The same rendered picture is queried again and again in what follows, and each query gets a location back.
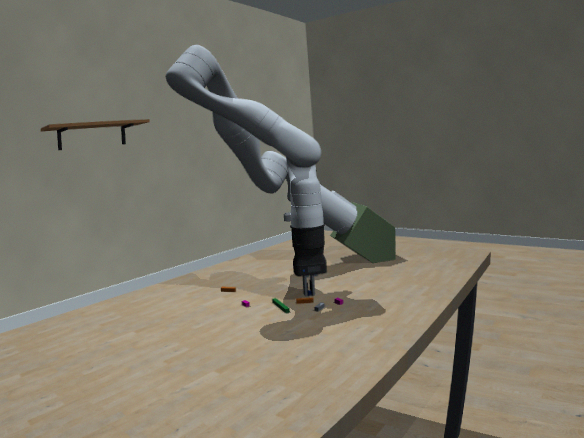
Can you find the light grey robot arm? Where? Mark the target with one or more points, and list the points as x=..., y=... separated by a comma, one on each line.
x=189, y=76

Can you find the green rod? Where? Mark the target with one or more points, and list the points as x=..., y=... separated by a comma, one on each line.
x=280, y=305

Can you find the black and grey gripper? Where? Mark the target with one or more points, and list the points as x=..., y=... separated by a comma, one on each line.
x=307, y=227

